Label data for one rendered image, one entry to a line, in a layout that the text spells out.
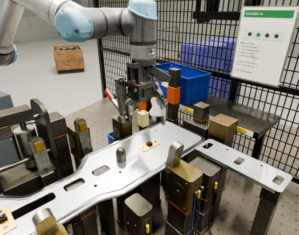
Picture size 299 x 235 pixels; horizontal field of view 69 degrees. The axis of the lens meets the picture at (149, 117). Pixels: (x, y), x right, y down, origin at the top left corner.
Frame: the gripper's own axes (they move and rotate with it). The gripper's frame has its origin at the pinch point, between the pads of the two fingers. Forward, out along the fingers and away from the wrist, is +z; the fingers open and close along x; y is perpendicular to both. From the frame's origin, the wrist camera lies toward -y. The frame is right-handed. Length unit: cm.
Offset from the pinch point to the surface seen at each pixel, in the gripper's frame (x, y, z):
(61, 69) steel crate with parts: -481, -157, 101
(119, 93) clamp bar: -14.5, 1.6, -5.2
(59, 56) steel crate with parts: -480, -159, 70
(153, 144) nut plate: 0.9, -1.0, 11.0
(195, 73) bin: -18, -51, -2
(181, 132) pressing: 2.3, -15.5, 11.4
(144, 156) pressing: 3.7, 6.1, 11.2
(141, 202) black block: 17.2, 19.0, 12.0
